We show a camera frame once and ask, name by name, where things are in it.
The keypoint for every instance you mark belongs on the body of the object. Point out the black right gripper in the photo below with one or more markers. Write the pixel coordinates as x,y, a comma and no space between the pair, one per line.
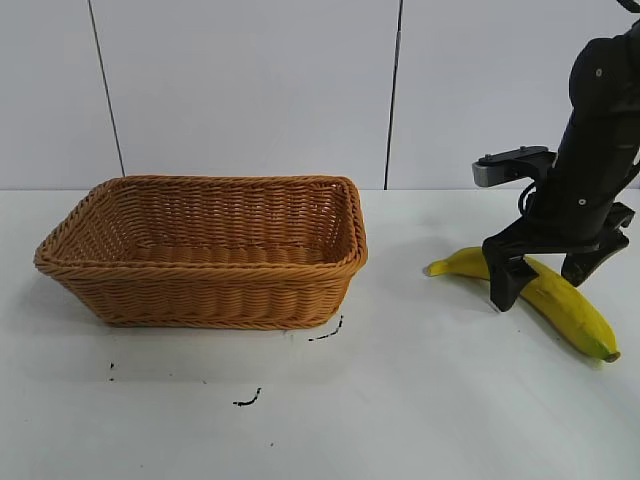
570,220

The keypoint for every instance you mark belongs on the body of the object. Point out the yellow banana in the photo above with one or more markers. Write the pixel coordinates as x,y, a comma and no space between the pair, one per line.
575,310

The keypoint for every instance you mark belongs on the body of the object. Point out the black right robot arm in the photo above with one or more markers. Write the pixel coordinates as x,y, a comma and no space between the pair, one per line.
595,100

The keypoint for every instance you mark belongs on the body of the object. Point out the woven tan wicker basket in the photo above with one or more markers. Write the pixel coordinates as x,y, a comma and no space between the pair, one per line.
200,295

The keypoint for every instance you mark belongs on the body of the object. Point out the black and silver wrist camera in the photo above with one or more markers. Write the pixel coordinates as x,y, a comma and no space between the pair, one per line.
505,167

